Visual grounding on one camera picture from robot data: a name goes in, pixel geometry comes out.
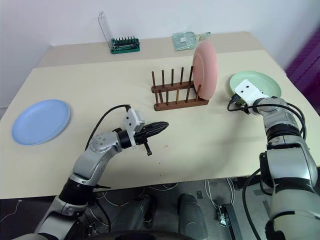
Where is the black bar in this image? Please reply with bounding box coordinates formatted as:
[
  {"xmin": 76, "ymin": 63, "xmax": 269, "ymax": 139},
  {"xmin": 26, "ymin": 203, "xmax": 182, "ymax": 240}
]
[{"xmin": 224, "ymin": 203, "xmax": 245, "ymax": 240}]

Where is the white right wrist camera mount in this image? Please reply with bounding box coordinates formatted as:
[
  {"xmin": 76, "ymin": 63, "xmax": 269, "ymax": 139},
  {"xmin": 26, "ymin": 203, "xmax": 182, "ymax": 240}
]
[{"xmin": 233, "ymin": 79, "xmax": 267, "ymax": 106}]

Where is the metal clamp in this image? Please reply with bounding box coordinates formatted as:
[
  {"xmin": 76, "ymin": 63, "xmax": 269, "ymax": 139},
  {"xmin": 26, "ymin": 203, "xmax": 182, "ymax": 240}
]
[{"xmin": 216, "ymin": 204, "xmax": 231, "ymax": 228}]

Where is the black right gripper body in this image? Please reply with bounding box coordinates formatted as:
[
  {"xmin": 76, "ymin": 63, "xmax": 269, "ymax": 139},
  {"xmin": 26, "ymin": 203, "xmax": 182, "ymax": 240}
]
[{"xmin": 230, "ymin": 93, "xmax": 251, "ymax": 116}]

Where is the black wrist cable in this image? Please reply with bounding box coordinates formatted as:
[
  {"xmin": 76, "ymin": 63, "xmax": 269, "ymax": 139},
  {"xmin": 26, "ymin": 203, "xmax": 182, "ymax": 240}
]
[
  {"xmin": 84, "ymin": 103, "xmax": 132, "ymax": 151},
  {"xmin": 226, "ymin": 98, "xmax": 308, "ymax": 141}
]

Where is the black right arm body cable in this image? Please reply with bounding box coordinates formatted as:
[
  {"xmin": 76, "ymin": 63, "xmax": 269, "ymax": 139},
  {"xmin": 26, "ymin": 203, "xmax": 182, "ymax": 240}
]
[{"xmin": 241, "ymin": 167, "xmax": 266, "ymax": 240}]

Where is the blue plate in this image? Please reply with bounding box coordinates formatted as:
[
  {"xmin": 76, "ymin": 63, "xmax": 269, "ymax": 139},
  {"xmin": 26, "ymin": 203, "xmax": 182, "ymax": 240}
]
[{"xmin": 11, "ymin": 99, "xmax": 72, "ymax": 146}]

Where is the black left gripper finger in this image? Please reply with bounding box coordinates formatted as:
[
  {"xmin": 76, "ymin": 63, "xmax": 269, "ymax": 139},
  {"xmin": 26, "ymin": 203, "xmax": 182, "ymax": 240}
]
[
  {"xmin": 147, "ymin": 126, "xmax": 169, "ymax": 138},
  {"xmin": 145, "ymin": 121, "xmax": 170, "ymax": 130}
]

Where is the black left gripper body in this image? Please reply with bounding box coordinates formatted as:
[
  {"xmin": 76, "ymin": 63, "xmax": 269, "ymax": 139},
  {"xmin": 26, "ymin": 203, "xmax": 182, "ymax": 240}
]
[{"xmin": 134, "ymin": 124, "xmax": 153, "ymax": 157}]

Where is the green plate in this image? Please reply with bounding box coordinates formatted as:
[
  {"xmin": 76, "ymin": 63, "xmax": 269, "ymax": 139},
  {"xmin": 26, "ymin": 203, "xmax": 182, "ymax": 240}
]
[{"xmin": 229, "ymin": 71, "xmax": 283, "ymax": 99}]

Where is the clear plastic bag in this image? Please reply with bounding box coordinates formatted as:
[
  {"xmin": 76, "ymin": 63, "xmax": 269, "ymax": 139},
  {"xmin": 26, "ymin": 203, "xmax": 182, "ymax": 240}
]
[{"xmin": 171, "ymin": 31, "xmax": 212, "ymax": 52}]

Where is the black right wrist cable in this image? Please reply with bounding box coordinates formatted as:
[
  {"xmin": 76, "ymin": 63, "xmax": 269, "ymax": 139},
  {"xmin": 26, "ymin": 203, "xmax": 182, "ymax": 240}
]
[{"xmin": 226, "ymin": 98, "xmax": 308, "ymax": 141}]

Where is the green screwdriver bit set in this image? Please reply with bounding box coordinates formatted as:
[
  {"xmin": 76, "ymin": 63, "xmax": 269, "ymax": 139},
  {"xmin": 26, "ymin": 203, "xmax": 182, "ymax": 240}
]
[{"xmin": 97, "ymin": 10, "xmax": 141, "ymax": 55}]

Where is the wooden dish rack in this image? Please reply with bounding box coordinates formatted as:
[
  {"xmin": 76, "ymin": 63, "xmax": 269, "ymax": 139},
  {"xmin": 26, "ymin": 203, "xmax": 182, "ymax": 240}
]
[{"xmin": 150, "ymin": 65, "xmax": 210, "ymax": 112}]

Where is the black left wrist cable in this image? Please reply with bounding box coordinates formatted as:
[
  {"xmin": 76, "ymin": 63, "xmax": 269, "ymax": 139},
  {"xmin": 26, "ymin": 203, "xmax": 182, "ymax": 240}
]
[{"xmin": 84, "ymin": 103, "xmax": 132, "ymax": 151}]

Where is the pink plate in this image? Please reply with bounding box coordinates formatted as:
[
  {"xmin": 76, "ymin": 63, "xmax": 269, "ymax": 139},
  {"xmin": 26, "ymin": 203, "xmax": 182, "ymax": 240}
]
[{"xmin": 192, "ymin": 39, "xmax": 219, "ymax": 100}]

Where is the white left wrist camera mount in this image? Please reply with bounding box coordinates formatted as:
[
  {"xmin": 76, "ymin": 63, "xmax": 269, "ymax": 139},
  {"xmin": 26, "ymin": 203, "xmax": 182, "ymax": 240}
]
[{"xmin": 123, "ymin": 108, "xmax": 146, "ymax": 149}]

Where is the dark rounded shape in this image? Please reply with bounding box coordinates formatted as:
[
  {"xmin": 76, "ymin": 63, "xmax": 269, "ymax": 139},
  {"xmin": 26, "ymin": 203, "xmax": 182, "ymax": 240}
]
[{"xmin": 176, "ymin": 193, "xmax": 209, "ymax": 237}]

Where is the purple object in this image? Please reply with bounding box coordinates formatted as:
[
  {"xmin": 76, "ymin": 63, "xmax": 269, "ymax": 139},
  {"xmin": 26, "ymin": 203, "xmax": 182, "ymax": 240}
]
[{"xmin": 284, "ymin": 31, "xmax": 320, "ymax": 89}]

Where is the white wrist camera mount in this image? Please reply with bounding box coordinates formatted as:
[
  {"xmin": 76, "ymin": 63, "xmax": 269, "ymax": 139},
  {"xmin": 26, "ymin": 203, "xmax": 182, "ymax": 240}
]
[
  {"xmin": 123, "ymin": 108, "xmax": 146, "ymax": 149},
  {"xmin": 233, "ymin": 79, "xmax": 267, "ymax": 106}
]

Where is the white floor cable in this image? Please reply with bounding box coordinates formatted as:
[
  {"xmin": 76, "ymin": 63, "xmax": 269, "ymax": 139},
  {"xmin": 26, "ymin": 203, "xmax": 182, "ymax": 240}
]
[{"xmin": 204, "ymin": 178, "xmax": 237, "ymax": 210}]

